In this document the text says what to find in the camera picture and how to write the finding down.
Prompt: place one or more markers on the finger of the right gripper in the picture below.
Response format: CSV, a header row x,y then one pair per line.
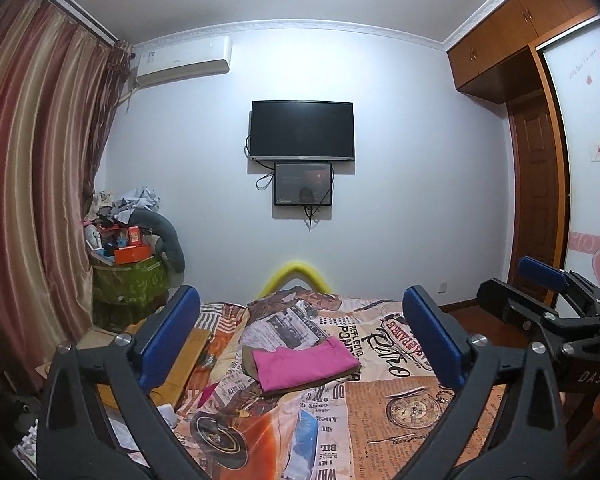
x,y
543,274

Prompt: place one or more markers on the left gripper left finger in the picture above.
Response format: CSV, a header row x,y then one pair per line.
x,y
75,437

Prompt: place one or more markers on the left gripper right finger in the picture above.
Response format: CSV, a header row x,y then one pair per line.
x,y
528,436

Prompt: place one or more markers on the pink pants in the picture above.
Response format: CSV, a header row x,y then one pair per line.
x,y
305,364

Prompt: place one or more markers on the wooden lap desk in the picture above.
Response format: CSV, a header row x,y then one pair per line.
x,y
164,369

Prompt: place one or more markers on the wooden door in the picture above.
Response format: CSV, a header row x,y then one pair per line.
x,y
536,189

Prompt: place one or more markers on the green storage basket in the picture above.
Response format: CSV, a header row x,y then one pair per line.
x,y
124,295

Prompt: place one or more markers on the newspaper print bed cover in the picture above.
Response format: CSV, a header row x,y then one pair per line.
x,y
366,425

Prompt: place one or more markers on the olive green folded pants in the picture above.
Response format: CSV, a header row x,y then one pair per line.
x,y
260,374

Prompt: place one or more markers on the orange box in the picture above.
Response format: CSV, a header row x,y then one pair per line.
x,y
131,254

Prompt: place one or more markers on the grey plush pillow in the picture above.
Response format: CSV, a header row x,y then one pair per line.
x,y
168,247

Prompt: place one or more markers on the wooden overhead cabinet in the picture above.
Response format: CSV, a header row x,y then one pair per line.
x,y
493,62

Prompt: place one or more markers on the white wardrobe sliding door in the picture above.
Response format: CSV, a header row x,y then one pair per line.
x,y
572,62

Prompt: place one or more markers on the yellow bed footboard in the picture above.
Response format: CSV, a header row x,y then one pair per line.
x,y
296,270

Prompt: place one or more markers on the striped red curtain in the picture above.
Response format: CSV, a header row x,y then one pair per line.
x,y
59,89

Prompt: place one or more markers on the white air conditioner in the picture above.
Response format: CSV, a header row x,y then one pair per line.
x,y
164,61

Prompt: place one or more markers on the wall power socket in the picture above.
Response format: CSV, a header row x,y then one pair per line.
x,y
443,287

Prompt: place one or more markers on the small wall monitor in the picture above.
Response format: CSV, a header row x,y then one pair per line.
x,y
302,184

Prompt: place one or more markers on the wall mounted television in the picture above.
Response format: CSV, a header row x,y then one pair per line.
x,y
301,130

